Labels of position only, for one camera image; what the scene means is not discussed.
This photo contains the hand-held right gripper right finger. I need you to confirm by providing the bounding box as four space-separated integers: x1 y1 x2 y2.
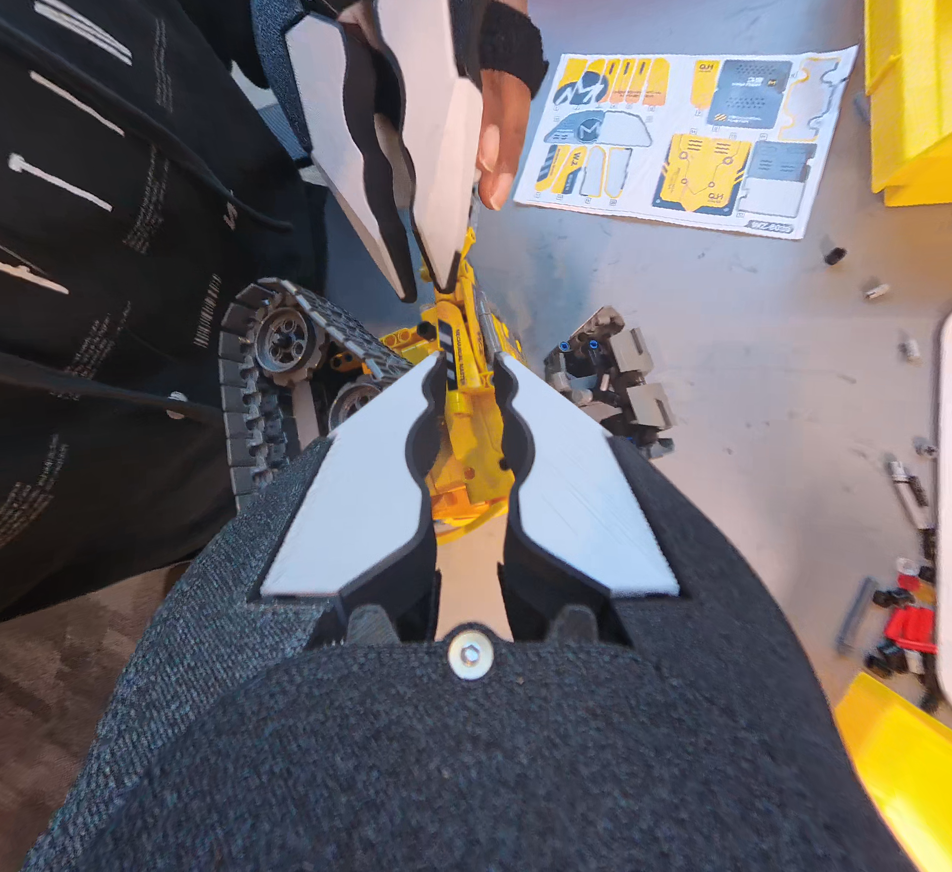
491 353 680 642

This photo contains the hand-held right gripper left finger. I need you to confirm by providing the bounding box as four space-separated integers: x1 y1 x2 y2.
260 353 447 642

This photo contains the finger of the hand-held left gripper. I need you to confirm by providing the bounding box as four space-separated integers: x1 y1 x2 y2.
374 0 486 294
285 13 419 304

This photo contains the yellow brick toy robot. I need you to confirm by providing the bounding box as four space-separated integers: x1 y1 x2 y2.
218 225 676 544

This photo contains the printed sticker sheet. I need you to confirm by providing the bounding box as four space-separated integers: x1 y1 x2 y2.
512 45 861 241

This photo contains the grey desk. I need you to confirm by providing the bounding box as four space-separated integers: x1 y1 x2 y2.
435 0 952 747

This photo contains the person's left hand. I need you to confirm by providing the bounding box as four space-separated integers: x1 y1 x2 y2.
476 0 534 213

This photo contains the person's black printed hoodie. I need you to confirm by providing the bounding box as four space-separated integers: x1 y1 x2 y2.
0 0 328 624

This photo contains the grey brick axle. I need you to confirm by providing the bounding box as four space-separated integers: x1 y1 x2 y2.
884 460 937 553

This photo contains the pile of red black pieces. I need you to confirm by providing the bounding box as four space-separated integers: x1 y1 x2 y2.
834 556 944 715

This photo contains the white book stand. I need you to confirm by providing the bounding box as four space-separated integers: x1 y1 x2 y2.
933 313 952 705

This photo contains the yellow plastic storage bin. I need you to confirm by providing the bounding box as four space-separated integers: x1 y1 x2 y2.
833 671 952 872
864 0 952 209

